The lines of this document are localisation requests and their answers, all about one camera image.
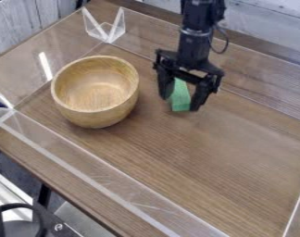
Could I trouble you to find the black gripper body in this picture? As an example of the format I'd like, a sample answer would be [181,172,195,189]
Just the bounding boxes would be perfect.
[151,48,225,94]

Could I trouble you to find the clear acrylic tray wall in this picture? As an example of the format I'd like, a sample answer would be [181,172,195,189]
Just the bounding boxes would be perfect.
[0,94,229,237]

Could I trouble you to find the clear acrylic corner bracket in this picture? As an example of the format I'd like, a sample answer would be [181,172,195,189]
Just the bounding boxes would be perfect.
[81,7,125,44]

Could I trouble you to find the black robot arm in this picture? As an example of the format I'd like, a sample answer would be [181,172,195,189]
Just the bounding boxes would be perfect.
[153,0,229,112]

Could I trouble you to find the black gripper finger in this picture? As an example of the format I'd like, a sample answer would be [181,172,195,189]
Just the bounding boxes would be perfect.
[158,66,175,100]
[190,77,216,111]

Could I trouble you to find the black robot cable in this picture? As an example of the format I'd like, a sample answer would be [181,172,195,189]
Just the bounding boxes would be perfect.
[207,24,230,56]

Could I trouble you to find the black table leg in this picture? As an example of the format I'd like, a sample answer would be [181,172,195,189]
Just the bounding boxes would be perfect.
[38,184,51,208]

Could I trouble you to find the green rectangular block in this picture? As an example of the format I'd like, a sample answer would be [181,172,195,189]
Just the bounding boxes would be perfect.
[169,79,191,112]

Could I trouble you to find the light wooden bowl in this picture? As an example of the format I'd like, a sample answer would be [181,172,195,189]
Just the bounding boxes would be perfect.
[51,55,141,129]

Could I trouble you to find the black cable loop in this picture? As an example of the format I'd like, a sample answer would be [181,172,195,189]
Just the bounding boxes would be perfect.
[0,202,50,237]

